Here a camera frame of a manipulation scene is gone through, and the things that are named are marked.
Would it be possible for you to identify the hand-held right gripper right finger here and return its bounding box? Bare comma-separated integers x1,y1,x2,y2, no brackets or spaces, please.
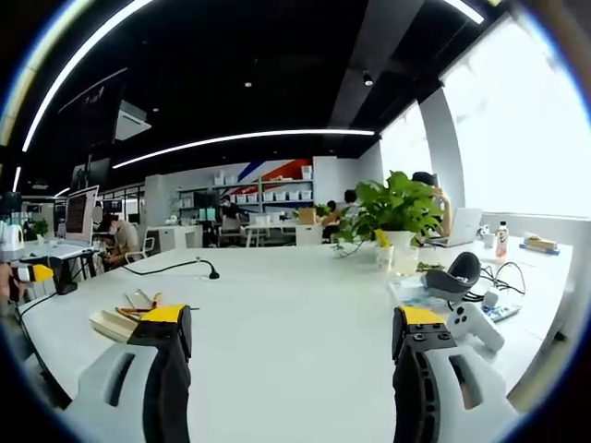
392,304,525,443

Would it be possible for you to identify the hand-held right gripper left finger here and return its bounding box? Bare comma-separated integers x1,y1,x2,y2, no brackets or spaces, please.
58,304,193,443

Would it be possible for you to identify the beige cutlery case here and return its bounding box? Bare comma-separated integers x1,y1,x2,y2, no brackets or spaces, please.
89,307,141,343

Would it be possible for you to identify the wooden chopsticks utensil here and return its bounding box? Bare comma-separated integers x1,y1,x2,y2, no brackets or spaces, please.
123,289,152,309

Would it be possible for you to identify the person's left hand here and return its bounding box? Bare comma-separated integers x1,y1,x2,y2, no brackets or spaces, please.
0,263,22,305

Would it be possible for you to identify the black stand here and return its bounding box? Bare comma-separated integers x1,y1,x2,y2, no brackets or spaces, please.
48,255,78,296

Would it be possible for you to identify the white hand controller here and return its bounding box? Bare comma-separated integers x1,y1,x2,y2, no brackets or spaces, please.
445,301,506,354

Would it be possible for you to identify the silver computer monitor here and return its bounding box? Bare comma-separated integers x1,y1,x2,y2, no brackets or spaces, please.
63,185,101,245

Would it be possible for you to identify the blue packet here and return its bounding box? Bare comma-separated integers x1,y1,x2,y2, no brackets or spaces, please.
488,303,524,323

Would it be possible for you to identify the blue printed booklet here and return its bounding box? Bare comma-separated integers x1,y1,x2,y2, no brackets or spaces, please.
386,275,450,309

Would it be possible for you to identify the white office chair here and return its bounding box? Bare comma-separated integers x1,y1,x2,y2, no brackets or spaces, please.
123,224,162,265

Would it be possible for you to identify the grey headset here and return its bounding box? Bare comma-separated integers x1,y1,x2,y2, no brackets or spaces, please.
423,252,484,302

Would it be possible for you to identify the clear glass cup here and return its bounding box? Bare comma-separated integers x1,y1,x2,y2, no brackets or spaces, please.
393,245,421,278

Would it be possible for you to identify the black gooseneck microphone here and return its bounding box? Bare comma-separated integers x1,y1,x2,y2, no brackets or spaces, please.
120,258,221,281

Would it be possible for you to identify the white paper cup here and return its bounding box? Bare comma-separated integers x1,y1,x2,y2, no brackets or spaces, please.
374,244,396,272

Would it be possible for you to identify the white plant pot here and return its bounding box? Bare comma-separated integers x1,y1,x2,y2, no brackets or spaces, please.
381,230,417,260

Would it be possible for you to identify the orange drink bottle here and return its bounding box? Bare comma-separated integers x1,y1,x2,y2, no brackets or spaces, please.
494,221,512,260

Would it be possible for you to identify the silver laptop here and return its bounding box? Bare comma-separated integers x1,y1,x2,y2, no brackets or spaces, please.
428,207,484,248

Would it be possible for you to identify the ceiling air conditioner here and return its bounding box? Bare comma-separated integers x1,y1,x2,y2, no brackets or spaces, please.
113,107,153,142

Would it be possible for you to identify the stack of books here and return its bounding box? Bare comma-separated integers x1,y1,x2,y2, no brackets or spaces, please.
518,233,562,256

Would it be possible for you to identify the green potted plant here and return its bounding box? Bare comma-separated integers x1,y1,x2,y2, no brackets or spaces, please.
330,170,445,258

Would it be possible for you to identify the shelf with white bins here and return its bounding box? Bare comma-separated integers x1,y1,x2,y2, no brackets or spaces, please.
176,164,316,219

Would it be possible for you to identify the black cable bundle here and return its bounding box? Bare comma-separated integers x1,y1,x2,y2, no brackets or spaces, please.
478,260,528,297

